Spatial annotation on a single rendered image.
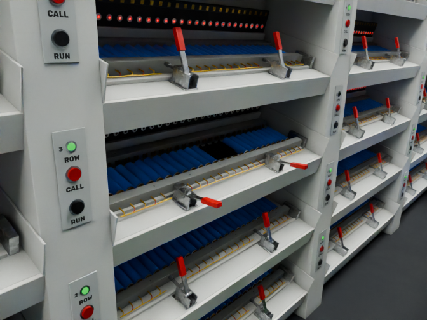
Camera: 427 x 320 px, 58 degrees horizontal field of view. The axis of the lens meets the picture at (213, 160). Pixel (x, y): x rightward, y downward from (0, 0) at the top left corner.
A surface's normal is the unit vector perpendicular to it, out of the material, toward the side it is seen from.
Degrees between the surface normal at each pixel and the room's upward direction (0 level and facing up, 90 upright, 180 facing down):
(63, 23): 90
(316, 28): 90
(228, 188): 17
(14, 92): 90
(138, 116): 107
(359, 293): 0
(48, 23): 90
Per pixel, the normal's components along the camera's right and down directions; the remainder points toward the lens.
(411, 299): 0.02, -0.95
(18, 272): 0.22, -0.85
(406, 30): -0.68, 0.21
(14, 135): 0.70, 0.48
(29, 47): 0.74, 0.22
